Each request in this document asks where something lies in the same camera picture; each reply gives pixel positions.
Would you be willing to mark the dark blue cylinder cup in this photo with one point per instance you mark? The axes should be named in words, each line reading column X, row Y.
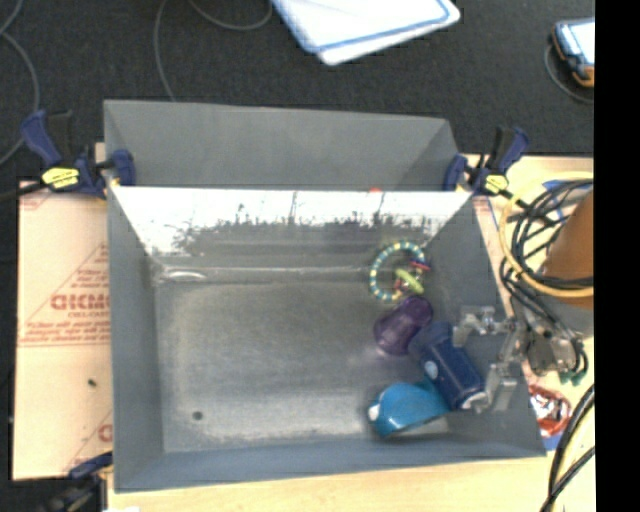
column 450, row 365

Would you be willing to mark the red and silver packet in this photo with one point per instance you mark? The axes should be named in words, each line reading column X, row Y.
column 550, row 410

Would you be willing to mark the clear purple cup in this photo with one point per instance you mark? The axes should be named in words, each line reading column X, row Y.
column 400, row 325

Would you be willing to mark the brown cardboard board red print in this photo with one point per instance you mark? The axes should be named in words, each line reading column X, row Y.
column 60, row 360

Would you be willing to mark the light blue rounded toy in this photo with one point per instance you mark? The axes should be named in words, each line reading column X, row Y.
column 405, row 410

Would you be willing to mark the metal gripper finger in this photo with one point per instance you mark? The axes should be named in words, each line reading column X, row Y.
column 481, row 321
column 501, row 385

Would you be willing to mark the grey metal bin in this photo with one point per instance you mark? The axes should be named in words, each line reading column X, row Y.
column 260, row 360

